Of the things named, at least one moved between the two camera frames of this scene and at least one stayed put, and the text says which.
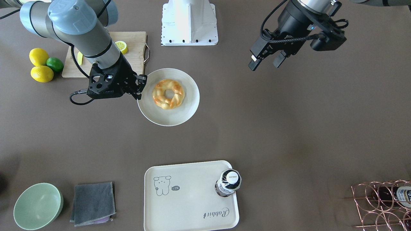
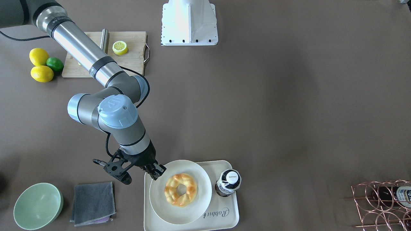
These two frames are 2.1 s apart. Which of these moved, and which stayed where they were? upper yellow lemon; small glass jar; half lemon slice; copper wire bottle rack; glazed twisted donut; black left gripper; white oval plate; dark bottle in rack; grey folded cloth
Moved: white oval plate; black left gripper; glazed twisted donut
Stayed: copper wire bottle rack; upper yellow lemon; small glass jar; grey folded cloth; half lemon slice; dark bottle in rack
